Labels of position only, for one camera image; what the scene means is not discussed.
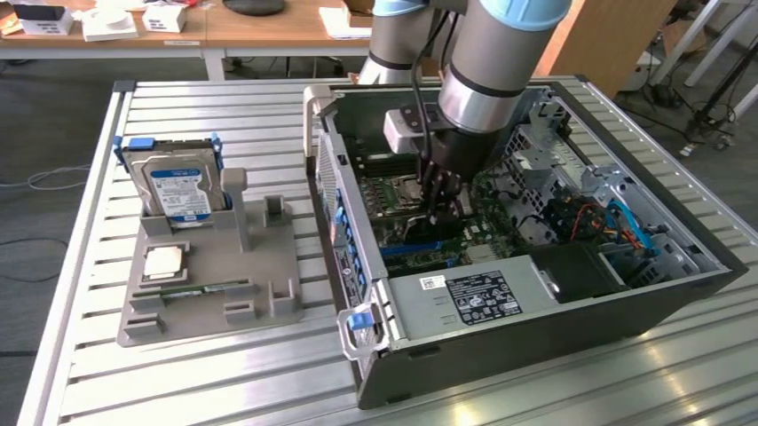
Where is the white floor cable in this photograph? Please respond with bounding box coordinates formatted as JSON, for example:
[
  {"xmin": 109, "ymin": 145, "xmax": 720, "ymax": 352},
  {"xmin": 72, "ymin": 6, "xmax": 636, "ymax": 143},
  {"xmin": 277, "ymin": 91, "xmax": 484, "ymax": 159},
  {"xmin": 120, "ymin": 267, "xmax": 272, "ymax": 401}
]
[{"xmin": 28, "ymin": 162, "xmax": 90, "ymax": 192}]

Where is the black round pad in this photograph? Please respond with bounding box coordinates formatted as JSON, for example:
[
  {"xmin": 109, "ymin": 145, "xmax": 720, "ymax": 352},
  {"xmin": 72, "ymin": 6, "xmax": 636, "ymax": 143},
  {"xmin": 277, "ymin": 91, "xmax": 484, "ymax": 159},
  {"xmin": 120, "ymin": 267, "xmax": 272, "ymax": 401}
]
[{"xmin": 223, "ymin": 0, "xmax": 289, "ymax": 17}]

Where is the white table frame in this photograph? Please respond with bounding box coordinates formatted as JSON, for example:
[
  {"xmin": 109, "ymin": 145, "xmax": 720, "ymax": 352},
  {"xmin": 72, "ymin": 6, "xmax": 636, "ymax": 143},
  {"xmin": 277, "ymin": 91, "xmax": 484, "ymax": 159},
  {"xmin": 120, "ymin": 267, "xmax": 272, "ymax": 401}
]
[{"xmin": 650, "ymin": 0, "xmax": 758, "ymax": 114}]

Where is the white paper stack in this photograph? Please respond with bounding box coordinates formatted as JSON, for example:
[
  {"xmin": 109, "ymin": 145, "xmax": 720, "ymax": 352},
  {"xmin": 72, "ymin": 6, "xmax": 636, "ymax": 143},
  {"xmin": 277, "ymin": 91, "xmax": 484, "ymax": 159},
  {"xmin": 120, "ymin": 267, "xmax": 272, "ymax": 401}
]
[{"xmin": 319, "ymin": 6, "xmax": 373, "ymax": 41}]

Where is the blue expansion slot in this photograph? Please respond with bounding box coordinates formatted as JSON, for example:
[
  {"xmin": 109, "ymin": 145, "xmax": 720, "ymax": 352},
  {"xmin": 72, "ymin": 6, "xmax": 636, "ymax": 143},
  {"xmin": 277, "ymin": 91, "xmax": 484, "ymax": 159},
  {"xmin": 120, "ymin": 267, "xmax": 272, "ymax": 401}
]
[{"xmin": 377, "ymin": 241, "xmax": 447, "ymax": 259}]

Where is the orange disk wire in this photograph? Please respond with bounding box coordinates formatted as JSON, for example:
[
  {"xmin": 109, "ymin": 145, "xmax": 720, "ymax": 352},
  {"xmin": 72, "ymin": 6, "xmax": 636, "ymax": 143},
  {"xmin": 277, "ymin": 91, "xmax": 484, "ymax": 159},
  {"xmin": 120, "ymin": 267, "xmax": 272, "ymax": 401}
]
[{"xmin": 576, "ymin": 202, "xmax": 644, "ymax": 249}]

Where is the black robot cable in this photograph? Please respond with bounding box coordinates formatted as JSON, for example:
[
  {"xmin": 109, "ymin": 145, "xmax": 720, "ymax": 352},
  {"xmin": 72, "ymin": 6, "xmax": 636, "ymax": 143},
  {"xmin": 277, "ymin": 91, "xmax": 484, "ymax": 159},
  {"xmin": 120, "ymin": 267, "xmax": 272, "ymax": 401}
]
[{"xmin": 411, "ymin": 0, "xmax": 463, "ymax": 154}]

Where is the open black PC case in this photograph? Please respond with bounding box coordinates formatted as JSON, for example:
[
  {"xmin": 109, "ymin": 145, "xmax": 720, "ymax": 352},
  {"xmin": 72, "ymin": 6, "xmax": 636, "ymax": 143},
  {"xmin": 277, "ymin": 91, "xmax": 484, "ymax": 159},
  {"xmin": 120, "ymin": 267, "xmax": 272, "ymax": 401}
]
[{"xmin": 300, "ymin": 79, "xmax": 751, "ymax": 412}]

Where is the white box with black top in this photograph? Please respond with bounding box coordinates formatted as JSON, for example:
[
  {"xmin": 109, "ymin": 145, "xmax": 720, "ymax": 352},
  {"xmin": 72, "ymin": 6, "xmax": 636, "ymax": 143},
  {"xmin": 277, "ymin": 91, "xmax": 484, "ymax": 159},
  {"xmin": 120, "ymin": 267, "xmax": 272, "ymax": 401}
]
[{"xmin": 16, "ymin": 3, "xmax": 76, "ymax": 36}]

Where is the silver spare CPU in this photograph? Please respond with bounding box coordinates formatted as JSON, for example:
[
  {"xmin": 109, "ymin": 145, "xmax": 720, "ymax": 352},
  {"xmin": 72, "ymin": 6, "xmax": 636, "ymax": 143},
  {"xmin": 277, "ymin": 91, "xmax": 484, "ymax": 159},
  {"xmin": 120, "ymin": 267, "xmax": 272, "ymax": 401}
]
[{"xmin": 142, "ymin": 247, "xmax": 184, "ymax": 276}]

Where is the white labelled cardboard box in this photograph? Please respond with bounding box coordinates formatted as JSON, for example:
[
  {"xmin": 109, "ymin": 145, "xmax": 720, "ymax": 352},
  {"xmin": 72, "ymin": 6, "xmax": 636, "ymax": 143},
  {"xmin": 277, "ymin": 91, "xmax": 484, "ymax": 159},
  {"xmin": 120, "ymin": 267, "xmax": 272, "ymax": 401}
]
[{"xmin": 141, "ymin": 4, "xmax": 191, "ymax": 35}]

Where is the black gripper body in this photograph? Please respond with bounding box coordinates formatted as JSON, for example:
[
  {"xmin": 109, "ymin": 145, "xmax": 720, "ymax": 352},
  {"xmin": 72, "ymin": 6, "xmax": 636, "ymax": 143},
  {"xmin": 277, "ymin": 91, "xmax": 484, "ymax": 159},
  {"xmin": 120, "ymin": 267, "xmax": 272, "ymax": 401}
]
[{"xmin": 416, "ymin": 127, "xmax": 496, "ymax": 182}]

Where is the green motherboard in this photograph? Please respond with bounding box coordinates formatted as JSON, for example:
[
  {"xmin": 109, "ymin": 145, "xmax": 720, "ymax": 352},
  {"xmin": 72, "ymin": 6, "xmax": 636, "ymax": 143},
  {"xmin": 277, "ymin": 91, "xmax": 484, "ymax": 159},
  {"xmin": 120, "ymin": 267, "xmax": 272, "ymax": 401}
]
[{"xmin": 348, "ymin": 132, "xmax": 533, "ymax": 276}]

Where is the grey plastic parts rack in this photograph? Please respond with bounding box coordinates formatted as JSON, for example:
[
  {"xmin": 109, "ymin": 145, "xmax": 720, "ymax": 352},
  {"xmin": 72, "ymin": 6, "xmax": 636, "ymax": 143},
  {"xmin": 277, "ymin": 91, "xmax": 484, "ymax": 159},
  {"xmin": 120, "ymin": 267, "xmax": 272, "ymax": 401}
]
[{"xmin": 114, "ymin": 167, "xmax": 307, "ymax": 348}]

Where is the black floor cable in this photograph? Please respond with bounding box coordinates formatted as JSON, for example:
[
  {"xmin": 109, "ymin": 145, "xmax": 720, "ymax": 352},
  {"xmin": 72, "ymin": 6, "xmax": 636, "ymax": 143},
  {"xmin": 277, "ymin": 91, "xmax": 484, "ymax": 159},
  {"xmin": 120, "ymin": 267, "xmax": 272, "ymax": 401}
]
[{"xmin": 0, "ymin": 238, "xmax": 68, "ymax": 283}]

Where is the white round device on box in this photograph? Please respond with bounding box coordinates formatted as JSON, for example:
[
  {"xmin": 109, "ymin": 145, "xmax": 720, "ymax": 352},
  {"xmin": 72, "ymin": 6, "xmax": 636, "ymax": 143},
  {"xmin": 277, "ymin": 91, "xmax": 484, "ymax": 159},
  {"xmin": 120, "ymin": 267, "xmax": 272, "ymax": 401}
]
[{"xmin": 80, "ymin": 9, "xmax": 141, "ymax": 43}]

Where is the wooden desk with white frame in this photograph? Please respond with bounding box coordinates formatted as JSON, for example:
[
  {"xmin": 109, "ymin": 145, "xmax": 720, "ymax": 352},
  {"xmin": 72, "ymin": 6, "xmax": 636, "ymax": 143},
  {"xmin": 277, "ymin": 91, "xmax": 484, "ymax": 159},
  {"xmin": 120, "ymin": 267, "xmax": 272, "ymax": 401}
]
[
  {"xmin": 204, "ymin": 0, "xmax": 375, "ymax": 81},
  {"xmin": 0, "ymin": 0, "xmax": 209, "ymax": 81}
]

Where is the black tripod stand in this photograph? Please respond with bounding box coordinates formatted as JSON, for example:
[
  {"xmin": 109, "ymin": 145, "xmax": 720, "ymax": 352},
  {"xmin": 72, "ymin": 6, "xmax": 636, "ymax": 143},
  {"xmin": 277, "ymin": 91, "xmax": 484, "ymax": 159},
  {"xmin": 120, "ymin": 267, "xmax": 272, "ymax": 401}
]
[{"xmin": 686, "ymin": 39, "xmax": 758, "ymax": 152}]

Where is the wooden cabinet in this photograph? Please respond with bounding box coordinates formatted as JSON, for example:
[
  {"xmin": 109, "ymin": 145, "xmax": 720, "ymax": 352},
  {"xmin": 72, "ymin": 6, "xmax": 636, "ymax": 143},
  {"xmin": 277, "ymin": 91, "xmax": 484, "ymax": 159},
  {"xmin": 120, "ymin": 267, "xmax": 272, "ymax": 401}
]
[{"xmin": 531, "ymin": 0, "xmax": 679, "ymax": 94}]

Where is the blue disk wire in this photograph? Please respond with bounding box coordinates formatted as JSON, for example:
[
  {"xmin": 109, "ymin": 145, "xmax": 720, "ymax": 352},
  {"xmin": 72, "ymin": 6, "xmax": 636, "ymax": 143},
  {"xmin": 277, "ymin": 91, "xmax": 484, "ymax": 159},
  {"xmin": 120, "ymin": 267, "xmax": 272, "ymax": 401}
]
[{"xmin": 607, "ymin": 199, "xmax": 659, "ymax": 258}]

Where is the silver metal disk bay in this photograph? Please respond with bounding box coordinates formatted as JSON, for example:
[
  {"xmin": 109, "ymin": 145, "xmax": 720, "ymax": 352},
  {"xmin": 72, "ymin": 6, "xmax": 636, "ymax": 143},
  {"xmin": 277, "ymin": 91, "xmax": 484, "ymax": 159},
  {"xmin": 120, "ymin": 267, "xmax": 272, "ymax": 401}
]
[{"xmin": 508, "ymin": 99, "xmax": 711, "ymax": 285}]

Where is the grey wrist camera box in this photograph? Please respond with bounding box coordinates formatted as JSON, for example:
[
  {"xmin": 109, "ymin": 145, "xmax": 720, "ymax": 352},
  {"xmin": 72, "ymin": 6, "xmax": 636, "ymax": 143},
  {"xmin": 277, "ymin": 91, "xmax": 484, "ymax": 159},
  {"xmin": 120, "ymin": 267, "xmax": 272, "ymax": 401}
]
[{"xmin": 383, "ymin": 105, "xmax": 443, "ymax": 154}]

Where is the black Nvidia graphics card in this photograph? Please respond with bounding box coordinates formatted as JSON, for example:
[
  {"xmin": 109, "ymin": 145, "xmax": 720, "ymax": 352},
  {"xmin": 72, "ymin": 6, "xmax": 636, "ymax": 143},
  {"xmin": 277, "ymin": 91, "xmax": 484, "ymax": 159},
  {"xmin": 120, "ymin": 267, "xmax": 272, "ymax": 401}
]
[{"xmin": 403, "ymin": 211, "xmax": 464, "ymax": 246}]

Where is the hard disk in blue caddy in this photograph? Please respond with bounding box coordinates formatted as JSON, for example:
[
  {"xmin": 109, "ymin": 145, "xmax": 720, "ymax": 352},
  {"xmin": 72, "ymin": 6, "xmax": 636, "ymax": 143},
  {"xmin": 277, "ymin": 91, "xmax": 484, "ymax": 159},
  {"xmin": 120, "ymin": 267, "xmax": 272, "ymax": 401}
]
[{"xmin": 110, "ymin": 135, "xmax": 229, "ymax": 225}]

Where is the CPU socket with silver CPU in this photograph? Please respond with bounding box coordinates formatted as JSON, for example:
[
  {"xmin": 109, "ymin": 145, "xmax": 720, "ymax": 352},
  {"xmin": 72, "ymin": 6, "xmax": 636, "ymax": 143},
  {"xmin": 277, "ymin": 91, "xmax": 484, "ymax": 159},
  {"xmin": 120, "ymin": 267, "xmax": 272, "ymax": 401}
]
[{"xmin": 387, "ymin": 175, "xmax": 425, "ymax": 201}]

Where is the grey power supply unit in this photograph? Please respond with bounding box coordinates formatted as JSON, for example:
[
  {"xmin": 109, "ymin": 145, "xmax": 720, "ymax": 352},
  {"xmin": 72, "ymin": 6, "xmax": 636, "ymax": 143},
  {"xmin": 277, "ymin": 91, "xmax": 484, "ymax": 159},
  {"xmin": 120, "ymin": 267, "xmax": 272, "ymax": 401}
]
[{"xmin": 387, "ymin": 255, "xmax": 562, "ymax": 343}]

